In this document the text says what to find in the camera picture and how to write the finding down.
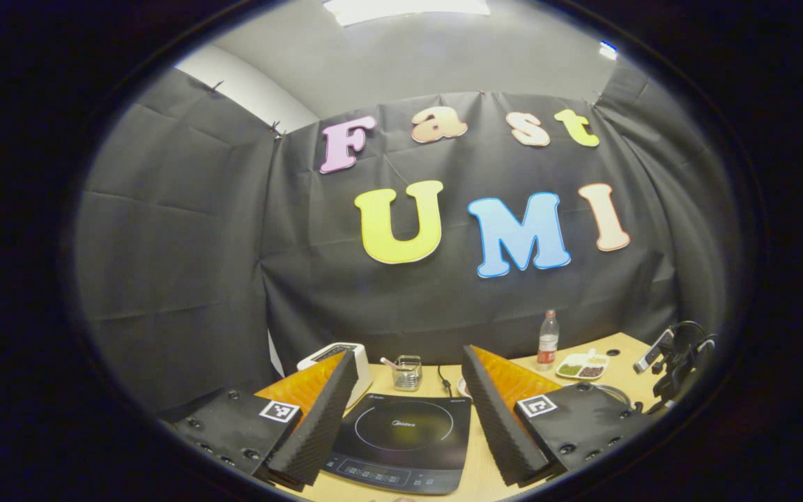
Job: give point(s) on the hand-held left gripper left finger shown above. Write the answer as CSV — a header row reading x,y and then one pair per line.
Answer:
x,y
318,425

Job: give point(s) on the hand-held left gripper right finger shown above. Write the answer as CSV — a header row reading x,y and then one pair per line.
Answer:
x,y
499,425

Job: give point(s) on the stainless steel pot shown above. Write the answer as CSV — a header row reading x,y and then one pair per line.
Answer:
x,y
617,392

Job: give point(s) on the black induction cooktop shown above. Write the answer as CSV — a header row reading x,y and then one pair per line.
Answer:
x,y
408,439

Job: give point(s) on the small round white plate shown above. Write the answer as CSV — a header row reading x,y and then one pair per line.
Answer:
x,y
463,388

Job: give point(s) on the white toaster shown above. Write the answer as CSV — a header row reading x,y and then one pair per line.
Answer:
x,y
364,369

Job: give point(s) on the small heap of soybeans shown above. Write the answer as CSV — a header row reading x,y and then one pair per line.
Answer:
x,y
597,360

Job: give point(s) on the heap of green mung beans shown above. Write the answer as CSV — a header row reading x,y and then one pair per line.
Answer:
x,y
569,369

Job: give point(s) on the heap of dark red beans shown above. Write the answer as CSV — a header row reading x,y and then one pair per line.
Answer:
x,y
590,371

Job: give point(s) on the pink stick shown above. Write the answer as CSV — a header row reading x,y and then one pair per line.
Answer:
x,y
388,362

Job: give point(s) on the clear plastic water bottle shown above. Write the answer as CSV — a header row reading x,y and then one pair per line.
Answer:
x,y
548,341

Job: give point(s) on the white divided plate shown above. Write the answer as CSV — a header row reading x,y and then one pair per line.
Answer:
x,y
583,364

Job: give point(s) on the black backdrop cloth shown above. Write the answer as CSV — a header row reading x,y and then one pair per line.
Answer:
x,y
178,279

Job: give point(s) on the ceiling light panel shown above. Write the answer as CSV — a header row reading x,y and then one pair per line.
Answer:
x,y
405,10

